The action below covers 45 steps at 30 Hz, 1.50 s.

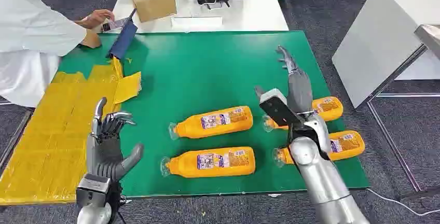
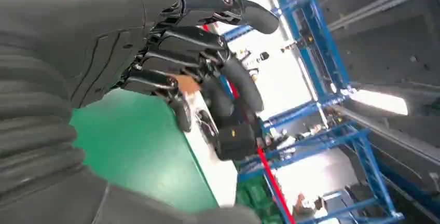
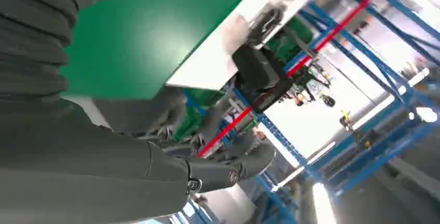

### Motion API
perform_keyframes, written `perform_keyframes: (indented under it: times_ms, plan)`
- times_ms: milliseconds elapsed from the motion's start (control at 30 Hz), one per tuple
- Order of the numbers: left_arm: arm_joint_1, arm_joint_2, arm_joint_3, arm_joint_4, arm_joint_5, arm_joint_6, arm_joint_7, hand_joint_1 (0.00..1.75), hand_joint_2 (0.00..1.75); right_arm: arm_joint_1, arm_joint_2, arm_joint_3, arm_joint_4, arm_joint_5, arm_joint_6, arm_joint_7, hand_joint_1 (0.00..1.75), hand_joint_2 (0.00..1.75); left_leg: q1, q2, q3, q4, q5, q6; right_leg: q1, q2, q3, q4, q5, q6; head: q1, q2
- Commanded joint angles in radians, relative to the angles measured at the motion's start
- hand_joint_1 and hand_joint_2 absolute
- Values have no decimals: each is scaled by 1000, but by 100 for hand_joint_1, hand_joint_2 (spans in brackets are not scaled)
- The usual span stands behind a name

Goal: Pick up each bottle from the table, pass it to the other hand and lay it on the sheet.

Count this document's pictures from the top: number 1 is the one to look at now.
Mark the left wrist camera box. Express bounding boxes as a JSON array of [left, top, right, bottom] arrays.
[[75, 174, 112, 209]]

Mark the white cable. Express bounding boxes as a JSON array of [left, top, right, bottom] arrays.
[[365, 188, 440, 217]]

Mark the person in white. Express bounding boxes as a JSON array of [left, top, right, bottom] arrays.
[[0, 0, 87, 108]]

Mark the person's left hand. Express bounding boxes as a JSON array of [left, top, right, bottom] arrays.
[[77, 9, 116, 30]]

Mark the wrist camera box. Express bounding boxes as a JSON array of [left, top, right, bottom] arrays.
[[75, 174, 112, 209], [254, 86, 300, 127]]

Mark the steel bench corner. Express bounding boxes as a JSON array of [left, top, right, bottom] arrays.
[[414, 24, 440, 61]]

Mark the white table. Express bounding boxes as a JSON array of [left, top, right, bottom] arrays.
[[102, 0, 290, 34]]

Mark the orange drink bottle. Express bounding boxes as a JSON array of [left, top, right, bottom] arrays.
[[168, 105, 254, 141], [262, 96, 345, 133], [159, 146, 257, 179], [272, 130, 366, 168]]

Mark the printed card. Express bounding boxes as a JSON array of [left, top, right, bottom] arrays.
[[102, 17, 130, 33]]

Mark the metal table frame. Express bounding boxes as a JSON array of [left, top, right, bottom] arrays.
[[365, 93, 440, 202]]

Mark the white tilted panel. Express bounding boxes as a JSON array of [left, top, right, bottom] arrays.
[[331, 0, 440, 109]]

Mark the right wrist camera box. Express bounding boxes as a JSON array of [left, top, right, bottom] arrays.
[[254, 86, 300, 127]]

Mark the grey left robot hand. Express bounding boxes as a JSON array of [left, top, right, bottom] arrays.
[[86, 97, 145, 182]]

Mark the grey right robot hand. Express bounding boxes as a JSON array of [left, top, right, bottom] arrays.
[[276, 45, 314, 115]]

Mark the green mat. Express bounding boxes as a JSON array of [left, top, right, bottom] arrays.
[[57, 31, 370, 199]]

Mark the dark blue folder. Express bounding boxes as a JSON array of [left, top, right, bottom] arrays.
[[107, 8, 139, 60]]

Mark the yellow sheet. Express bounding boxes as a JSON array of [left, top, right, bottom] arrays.
[[0, 57, 143, 206]]

